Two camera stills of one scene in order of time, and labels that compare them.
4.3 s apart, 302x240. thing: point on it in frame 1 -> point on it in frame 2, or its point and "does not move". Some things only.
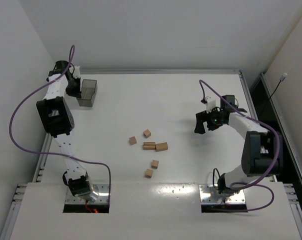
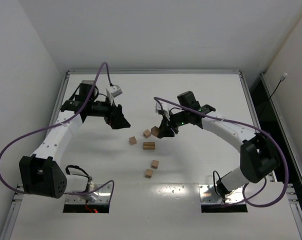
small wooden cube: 148,173 does not move
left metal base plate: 102,190 does not move
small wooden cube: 147,133 does not move
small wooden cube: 155,164 does not move
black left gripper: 73,89 -> 112,115
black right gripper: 204,120 -> 168,123
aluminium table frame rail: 157,72 does not move
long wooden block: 161,146 -> 155,131
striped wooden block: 149,145 does not move
